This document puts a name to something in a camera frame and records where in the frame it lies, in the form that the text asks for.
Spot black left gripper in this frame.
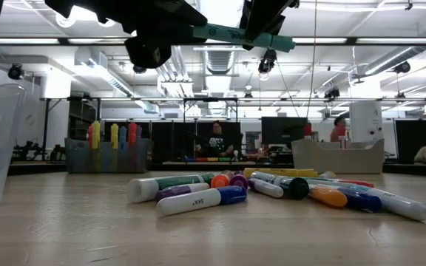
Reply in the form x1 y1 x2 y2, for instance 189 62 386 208
120 0 209 69

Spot teal Sharpie highlighter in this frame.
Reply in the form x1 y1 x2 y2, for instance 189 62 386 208
192 22 297 53

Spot yellow Sharpie highlighter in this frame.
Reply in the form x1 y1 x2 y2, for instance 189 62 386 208
109 123 120 173
243 168 320 179
91 120 101 173

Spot green Expo dry-erase marker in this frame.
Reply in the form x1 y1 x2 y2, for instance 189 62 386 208
126 172 216 205
249 171 311 201

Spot orange Expo dry-erase marker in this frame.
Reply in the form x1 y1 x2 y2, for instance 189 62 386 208
210 169 234 189

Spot black partition panel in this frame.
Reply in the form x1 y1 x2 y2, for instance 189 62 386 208
394 118 426 166
104 120 242 164

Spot black monitor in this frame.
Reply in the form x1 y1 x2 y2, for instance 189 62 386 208
260 116 313 146

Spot dark grey plastic bin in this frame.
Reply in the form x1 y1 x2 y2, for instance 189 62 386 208
64 137 154 174

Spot coloured toy blocks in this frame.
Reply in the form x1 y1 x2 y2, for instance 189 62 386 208
183 157 233 163

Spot purple cap white marker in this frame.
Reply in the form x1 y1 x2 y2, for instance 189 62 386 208
155 182 211 203

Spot white cylindrical machine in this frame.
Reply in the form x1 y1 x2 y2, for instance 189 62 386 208
347 100 384 143

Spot light grey plastic bin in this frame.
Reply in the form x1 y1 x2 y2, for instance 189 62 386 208
291 137 385 174

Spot orange cap white marker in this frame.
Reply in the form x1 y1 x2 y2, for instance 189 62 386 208
308 184 348 208

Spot thin hanging cable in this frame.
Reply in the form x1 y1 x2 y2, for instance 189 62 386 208
305 0 318 120

